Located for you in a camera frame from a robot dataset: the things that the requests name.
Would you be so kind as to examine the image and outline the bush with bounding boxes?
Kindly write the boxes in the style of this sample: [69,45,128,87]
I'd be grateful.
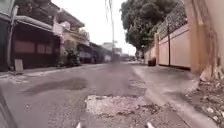
[63,39,81,68]

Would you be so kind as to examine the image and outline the grey asphalt road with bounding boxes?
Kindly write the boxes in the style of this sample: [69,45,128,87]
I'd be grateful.
[0,61,214,128]

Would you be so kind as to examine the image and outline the rubble strip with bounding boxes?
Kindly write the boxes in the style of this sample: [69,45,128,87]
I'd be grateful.
[186,78,224,126]

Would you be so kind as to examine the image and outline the pole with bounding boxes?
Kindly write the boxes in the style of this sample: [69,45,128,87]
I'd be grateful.
[109,0,116,63]

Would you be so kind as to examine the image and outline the dark building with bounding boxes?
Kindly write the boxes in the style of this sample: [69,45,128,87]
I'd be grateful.
[0,0,63,73]

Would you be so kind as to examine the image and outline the row of buildings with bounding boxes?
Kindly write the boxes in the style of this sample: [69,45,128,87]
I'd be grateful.
[88,41,124,64]

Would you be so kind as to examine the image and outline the beige building with balcony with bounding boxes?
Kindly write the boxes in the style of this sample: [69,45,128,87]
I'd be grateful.
[49,8,91,64]

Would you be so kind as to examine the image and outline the pale board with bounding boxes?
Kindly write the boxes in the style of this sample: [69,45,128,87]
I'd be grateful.
[13,58,24,75]

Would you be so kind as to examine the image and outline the large tree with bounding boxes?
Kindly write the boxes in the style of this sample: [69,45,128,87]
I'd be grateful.
[119,0,183,53]

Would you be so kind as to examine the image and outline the orange wall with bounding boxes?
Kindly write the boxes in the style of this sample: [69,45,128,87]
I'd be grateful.
[143,0,224,81]

